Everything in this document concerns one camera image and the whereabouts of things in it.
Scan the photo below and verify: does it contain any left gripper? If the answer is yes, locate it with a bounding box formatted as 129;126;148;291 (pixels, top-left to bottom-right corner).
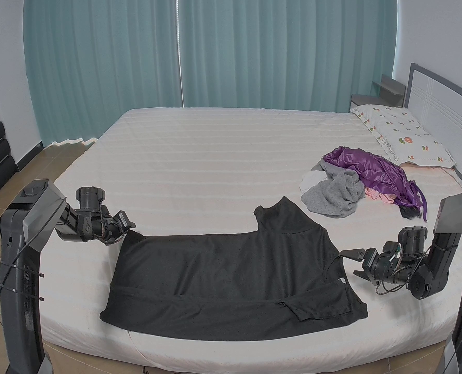
106;210;136;245

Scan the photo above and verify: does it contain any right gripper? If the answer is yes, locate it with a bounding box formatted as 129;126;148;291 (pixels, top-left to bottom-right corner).
340;248;409;286

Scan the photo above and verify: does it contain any black top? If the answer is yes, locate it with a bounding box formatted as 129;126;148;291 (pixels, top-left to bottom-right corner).
100;196;369;342

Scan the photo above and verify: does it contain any bed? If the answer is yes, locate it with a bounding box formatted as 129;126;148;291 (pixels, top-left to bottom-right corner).
0;63;462;359

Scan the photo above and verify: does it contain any pink garment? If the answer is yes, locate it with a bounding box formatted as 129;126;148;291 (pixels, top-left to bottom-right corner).
364;185;399;204

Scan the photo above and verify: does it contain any grey garment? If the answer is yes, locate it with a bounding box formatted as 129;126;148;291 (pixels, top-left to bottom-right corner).
301;158;366;218

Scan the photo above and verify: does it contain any small black garment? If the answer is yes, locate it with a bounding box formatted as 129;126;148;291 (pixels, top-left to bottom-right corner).
397;203;425;221

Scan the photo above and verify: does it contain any white garment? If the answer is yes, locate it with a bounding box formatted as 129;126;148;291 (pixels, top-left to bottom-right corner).
299;170;327;194

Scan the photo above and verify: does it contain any purple satin garment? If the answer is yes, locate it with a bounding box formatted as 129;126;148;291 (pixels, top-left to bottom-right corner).
322;146;430;222

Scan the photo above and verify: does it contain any white printed pillow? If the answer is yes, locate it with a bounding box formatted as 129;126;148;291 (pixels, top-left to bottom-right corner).
350;104;456;167

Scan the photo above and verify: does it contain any blue-green curtain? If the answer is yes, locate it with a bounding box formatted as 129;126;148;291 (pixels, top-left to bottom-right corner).
24;0;183;147
178;0;398;113

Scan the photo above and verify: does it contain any grey bedside table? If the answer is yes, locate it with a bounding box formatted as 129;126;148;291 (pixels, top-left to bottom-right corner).
350;74;406;108

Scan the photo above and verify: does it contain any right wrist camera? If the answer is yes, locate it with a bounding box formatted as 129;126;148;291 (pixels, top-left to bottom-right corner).
383;241;402;262

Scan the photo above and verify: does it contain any black cable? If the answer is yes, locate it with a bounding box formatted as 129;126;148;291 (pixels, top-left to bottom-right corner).
375;279;409;296

